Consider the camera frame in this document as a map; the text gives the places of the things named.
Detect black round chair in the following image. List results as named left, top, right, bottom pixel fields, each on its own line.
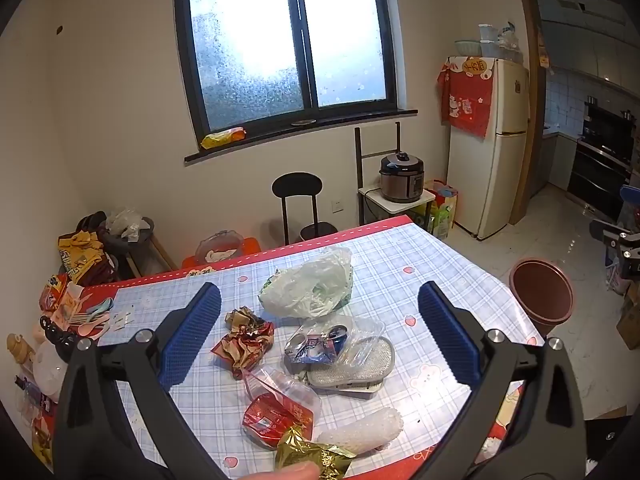
left=271, top=172, right=339, bottom=246

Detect grey mesh slipper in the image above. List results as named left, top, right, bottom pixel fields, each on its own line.
left=305, top=335, right=397, bottom=401

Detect clear plastic tray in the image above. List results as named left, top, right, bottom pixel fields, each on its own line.
left=295, top=316, right=387, bottom=376

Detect clear storage containers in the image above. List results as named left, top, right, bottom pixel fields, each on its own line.
left=477, top=21, right=523, bottom=63

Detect cardboard box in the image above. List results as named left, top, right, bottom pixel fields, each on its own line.
left=616, top=295, right=640, bottom=351

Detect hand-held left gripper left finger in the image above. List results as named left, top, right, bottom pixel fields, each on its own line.
left=52, top=281, right=223, bottom=480

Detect red snack wrapper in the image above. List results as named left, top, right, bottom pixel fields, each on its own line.
left=242, top=392, right=315, bottom=448

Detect red gold wrapper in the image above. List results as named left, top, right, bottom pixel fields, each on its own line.
left=210, top=306, right=276, bottom=380

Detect colourful shopping bag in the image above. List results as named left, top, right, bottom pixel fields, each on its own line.
left=424, top=179, right=459, bottom=239

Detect white side table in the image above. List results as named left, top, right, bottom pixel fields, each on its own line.
left=354, top=122, right=436, bottom=227

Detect black bin with plastic bag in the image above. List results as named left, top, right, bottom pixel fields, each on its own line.
left=97, top=207, right=155, bottom=257

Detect black built-in oven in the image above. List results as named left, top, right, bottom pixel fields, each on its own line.
left=567, top=95, right=638, bottom=221

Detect gold foil wrapper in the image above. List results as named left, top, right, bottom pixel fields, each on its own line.
left=274, top=425, right=357, bottom=476

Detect red snack packet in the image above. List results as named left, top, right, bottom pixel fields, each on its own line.
left=243, top=366, right=322, bottom=431

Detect black windowsill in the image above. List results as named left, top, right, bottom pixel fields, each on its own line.
left=184, top=109, right=419, bottom=163

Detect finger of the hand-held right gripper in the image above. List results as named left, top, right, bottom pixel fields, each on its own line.
left=589, top=220, right=620, bottom=250

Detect red snack pack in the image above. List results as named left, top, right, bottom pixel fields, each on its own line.
left=40, top=274, right=71, bottom=311

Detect black framed window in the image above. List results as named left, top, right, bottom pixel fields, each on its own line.
left=172, top=0, right=401, bottom=136

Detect brown small bottle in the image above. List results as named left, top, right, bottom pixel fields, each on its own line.
left=6, top=332, right=36, bottom=363

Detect brown electric pressure cooker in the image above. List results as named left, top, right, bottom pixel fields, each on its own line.
left=378, top=152, right=425, bottom=204

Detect red printed cloth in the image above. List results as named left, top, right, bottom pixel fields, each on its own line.
left=437, top=56, right=496, bottom=138

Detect white foam net sleeve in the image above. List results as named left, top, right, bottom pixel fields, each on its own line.
left=312, top=406, right=404, bottom=456

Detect clear plastic bowl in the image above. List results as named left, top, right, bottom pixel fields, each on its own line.
left=195, top=230, right=244, bottom=263

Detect wooden door frame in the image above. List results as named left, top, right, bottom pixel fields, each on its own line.
left=512, top=0, right=621, bottom=226

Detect cream refrigerator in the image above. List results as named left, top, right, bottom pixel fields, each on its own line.
left=445, top=55, right=530, bottom=241

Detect white plastic bag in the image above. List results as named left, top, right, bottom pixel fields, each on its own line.
left=258, top=246, right=355, bottom=319

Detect brown round trash bin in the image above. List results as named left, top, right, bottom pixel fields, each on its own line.
left=509, top=258, right=575, bottom=339

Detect person's left hand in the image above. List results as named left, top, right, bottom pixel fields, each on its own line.
left=270, top=461, right=321, bottom=480

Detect orange plastic stool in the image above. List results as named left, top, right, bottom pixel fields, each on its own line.
left=181, top=236, right=262, bottom=269

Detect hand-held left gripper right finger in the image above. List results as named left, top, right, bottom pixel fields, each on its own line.
left=417, top=280, right=587, bottom=480

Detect crushed blue drink can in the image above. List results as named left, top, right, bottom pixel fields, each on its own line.
left=284, top=324, right=350, bottom=367

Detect plaid tablecloth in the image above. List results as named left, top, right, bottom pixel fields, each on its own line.
left=80, top=215, right=551, bottom=480

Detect orange snack packet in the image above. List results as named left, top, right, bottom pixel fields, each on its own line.
left=200, top=127, right=247, bottom=150

